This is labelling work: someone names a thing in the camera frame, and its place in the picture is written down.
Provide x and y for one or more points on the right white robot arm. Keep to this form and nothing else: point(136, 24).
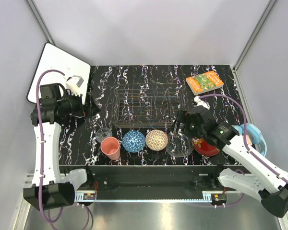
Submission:
point(269, 183)

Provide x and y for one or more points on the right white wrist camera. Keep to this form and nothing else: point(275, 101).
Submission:
point(202, 104)

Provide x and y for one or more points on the red floral plate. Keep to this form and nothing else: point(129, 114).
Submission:
point(204, 148)

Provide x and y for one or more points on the white board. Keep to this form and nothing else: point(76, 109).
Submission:
point(63, 66)

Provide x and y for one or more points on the pink plastic cup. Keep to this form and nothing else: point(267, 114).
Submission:
point(110, 146)

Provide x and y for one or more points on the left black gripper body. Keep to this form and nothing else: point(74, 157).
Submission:
point(72, 104)

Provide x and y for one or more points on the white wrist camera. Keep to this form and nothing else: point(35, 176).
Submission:
point(202, 104)
point(74, 83)

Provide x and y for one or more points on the wire dish rack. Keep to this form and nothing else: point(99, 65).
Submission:
point(147, 105)

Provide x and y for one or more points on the orange green book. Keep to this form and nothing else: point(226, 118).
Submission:
point(204, 82)

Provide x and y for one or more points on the clear glass plate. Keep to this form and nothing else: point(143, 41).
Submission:
point(179, 145)

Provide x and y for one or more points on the blue triangle pattern bowl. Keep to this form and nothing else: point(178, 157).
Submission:
point(133, 141)

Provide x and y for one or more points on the red white patterned bowl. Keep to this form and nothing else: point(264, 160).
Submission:
point(156, 140)

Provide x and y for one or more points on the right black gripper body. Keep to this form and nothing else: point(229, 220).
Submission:
point(193, 130)

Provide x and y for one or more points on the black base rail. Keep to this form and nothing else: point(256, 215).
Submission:
point(155, 183)

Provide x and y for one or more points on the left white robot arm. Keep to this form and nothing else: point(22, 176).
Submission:
point(49, 188)

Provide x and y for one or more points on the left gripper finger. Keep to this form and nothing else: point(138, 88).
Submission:
point(92, 109)
point(90, 89)

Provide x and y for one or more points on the clear drinking glass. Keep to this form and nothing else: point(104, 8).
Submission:
point(103, 133)

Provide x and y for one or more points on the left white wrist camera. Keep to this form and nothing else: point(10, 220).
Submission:
point(74, 83)

